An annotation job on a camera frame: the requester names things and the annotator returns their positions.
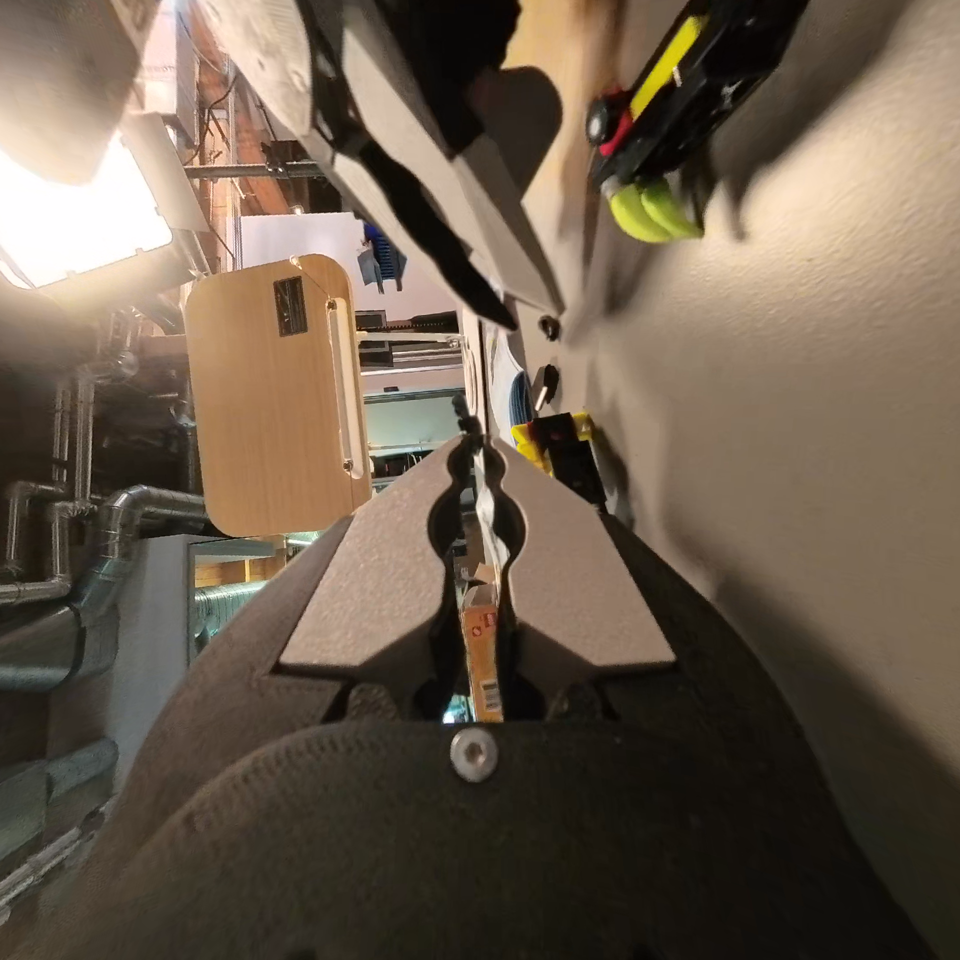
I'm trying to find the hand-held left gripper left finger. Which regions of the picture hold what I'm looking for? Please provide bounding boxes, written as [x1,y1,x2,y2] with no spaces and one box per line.
[276,438,475,711]

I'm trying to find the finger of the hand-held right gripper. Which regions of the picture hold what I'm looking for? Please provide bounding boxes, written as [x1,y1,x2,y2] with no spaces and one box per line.
[330,0,569,333]
[195,0,363,175]

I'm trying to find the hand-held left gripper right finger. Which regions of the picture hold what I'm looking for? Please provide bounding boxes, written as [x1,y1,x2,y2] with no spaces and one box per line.
[484,438,677,714]

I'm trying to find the wooden book stand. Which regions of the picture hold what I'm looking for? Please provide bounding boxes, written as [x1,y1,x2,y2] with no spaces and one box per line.
[183,253,374,539]

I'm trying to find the red yellow toy brick arm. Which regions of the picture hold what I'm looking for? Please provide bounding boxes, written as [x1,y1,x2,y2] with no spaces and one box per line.
[512,411,610,519]

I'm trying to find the studio light panel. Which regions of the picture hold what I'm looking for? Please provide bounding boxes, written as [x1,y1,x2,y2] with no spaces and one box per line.
[0,112,207,292]

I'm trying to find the black toy brick green claws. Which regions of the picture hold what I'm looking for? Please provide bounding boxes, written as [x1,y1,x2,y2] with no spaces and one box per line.
[585,0,813,245]

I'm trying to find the metal air duct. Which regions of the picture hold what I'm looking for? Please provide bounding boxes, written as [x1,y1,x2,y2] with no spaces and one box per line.
[0,480,207,691]

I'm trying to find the open cardboard box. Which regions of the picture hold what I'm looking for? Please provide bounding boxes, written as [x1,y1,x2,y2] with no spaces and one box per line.
[459,573,506,725]

